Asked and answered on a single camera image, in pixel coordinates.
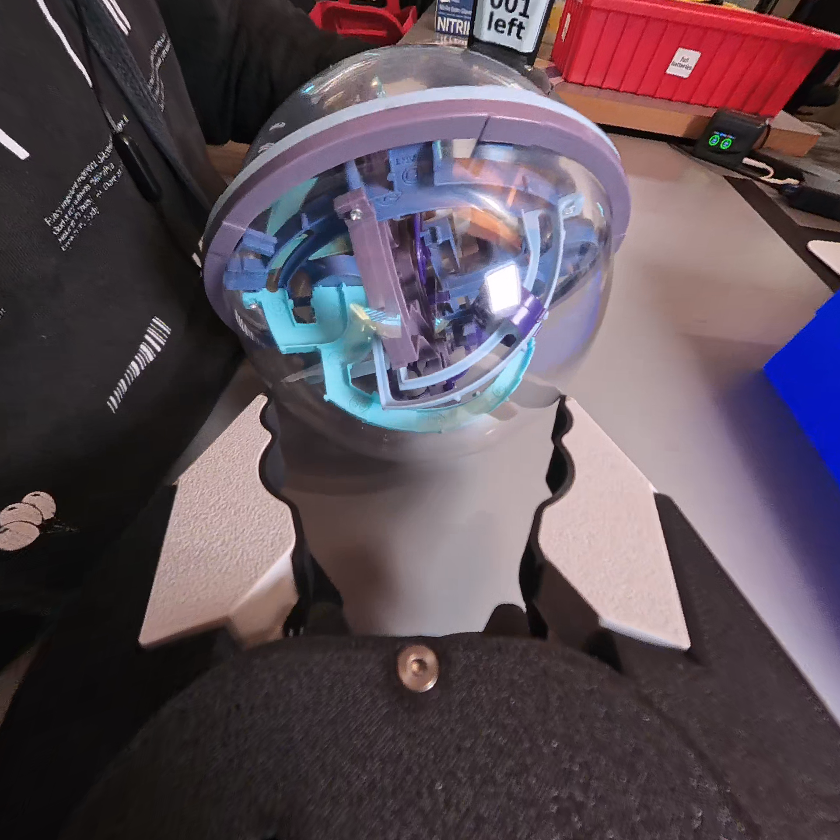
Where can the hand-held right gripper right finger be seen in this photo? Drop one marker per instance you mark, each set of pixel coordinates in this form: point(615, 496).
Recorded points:
point(610, 544)

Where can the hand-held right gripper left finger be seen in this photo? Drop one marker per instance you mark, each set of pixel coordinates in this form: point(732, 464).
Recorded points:
point(216, 544)

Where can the clear plastic maze ball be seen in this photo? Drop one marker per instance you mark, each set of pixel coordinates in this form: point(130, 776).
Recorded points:
point(407, 262)

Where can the blue glove box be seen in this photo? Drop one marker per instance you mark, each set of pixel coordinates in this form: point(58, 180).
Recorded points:
point(454, 16)

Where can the red plastic bin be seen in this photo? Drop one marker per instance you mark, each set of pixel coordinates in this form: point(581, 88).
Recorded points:
point(623, 46)

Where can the wooden shelf board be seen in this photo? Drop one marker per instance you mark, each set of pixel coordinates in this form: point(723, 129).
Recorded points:
point(656, 118)

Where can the blue plastic bin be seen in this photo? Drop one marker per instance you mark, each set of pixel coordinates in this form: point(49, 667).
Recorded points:
point(807, 394)

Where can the black label printer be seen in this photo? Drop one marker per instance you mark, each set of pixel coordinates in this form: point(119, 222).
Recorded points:
point(741, 124)

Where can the person's black hoodie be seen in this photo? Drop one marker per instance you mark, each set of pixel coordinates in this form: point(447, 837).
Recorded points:
point(98, 262)

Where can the white pad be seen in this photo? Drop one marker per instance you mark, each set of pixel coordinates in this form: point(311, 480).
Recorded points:
point(828, 254)

